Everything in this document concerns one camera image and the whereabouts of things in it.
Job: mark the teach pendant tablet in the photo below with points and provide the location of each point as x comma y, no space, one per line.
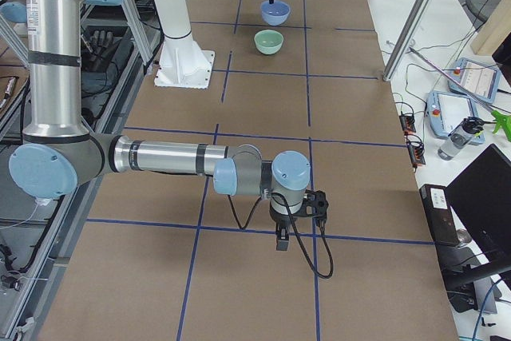
479,78
445,111

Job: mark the wooden board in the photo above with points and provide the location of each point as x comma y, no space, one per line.
494,32

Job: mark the brown paper table cover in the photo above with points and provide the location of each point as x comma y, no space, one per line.
165,258

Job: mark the clear water bottle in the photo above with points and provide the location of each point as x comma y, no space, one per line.
460,137

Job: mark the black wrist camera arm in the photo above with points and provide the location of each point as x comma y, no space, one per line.
315,206

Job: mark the blue ceramic bowl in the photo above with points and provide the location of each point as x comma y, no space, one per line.
275,13

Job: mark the aluminium frame post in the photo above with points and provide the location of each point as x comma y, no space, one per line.
418,9

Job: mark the green ceramic bowl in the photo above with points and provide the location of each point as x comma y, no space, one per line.
268,42

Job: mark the black monitor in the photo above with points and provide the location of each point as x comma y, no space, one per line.
480,196

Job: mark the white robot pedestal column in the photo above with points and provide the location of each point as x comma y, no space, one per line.
182,62

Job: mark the orange black connector module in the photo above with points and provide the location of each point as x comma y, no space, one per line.
416,152
407,122

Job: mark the grey office chair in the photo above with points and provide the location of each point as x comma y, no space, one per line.
481,9

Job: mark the chrome stand with green clip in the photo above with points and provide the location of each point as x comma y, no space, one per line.
500,119

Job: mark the near teach pendant tablet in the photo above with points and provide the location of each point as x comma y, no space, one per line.
445,111

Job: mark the far teach pendant tablet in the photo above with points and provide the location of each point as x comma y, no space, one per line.
479,78

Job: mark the black box device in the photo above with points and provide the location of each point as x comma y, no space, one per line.
439,215

